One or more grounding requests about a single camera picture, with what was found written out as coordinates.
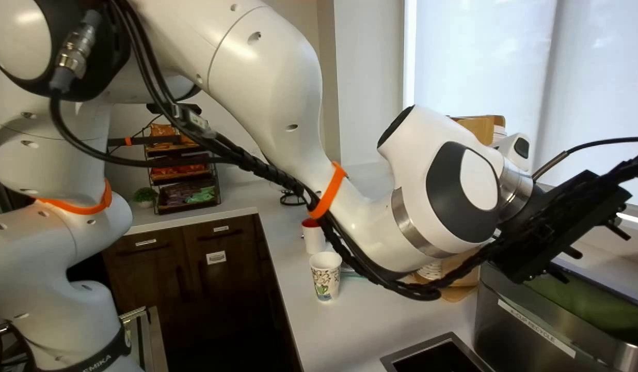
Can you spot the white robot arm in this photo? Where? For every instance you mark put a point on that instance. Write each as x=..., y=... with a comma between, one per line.
x=246, y=88

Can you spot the stainless steel bin black lid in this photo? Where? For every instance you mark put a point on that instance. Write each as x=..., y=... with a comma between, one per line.
x=550, y=325

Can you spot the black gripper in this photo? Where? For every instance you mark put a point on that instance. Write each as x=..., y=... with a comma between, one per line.
x=554, y=220

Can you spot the wooden paper cup dispenser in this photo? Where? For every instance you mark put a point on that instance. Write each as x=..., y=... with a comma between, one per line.
x=484, y=129

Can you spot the dark wooden cabinet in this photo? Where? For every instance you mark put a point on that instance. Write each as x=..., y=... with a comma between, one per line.
x=216, y=292

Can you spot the patterned paper cup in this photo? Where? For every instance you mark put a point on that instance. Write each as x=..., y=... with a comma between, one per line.
x=324, y=269

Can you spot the snack rack with packets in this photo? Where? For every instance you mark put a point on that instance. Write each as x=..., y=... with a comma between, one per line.
x=184, y=186

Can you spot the white mug red interior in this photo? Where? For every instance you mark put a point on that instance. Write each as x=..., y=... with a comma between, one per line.
x=312, y=237

